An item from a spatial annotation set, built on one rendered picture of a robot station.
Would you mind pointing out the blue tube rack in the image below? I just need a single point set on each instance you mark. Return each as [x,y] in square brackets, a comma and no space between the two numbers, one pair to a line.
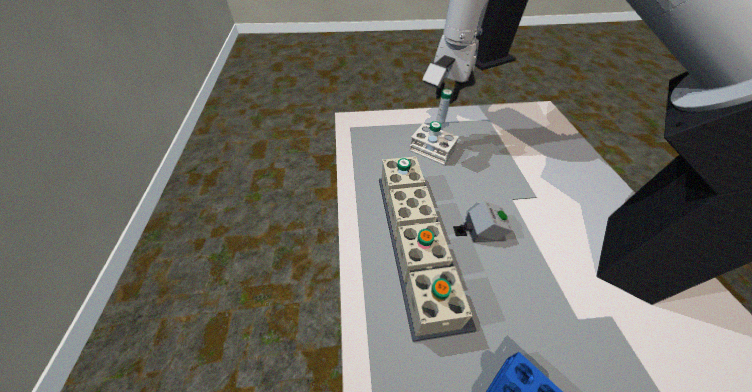
[512,383]

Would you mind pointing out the white tube rack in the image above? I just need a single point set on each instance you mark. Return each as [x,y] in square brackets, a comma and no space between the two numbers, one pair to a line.
[419,143]

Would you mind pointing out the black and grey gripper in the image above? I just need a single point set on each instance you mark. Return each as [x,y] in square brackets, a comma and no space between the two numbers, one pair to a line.
[465,54]

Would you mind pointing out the beige bucket adapter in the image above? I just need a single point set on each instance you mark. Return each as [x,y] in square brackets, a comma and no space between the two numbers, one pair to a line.
[391,179]
[422,301]
[409,252]
[410,206]

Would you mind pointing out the grey bench mat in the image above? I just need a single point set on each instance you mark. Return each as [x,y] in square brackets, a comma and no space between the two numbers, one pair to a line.
[516,303]

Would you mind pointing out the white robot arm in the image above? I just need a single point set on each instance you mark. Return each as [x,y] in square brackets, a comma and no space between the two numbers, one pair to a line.
[712,39]

